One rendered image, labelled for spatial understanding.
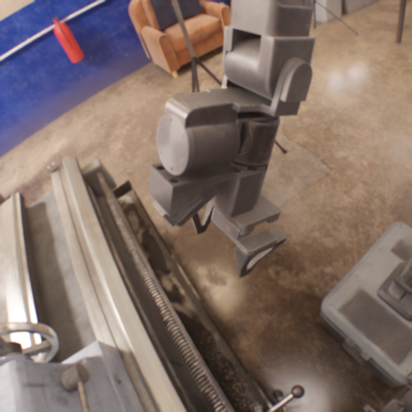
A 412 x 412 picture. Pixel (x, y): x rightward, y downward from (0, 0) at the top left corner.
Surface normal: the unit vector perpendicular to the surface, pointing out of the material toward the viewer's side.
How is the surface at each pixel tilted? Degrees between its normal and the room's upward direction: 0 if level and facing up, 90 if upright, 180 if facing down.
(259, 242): 30
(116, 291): 36
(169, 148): 60
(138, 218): 0
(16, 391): 22
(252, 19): 68
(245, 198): 90
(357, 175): 0
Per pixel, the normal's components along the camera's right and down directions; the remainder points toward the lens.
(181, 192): 0.60, 0.53
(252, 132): -0.05, 0.55
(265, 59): -0.80, 0.34
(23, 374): 0.59, -0.77
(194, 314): -0.25, -0.59
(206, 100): 0.11, -0.80
